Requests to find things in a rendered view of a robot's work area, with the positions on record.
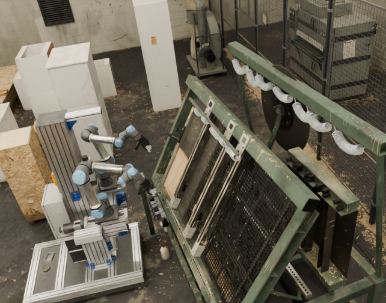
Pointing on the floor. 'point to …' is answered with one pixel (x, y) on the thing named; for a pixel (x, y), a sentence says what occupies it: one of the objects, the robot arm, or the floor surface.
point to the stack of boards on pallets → (7, 74)
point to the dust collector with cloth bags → (204, 41)
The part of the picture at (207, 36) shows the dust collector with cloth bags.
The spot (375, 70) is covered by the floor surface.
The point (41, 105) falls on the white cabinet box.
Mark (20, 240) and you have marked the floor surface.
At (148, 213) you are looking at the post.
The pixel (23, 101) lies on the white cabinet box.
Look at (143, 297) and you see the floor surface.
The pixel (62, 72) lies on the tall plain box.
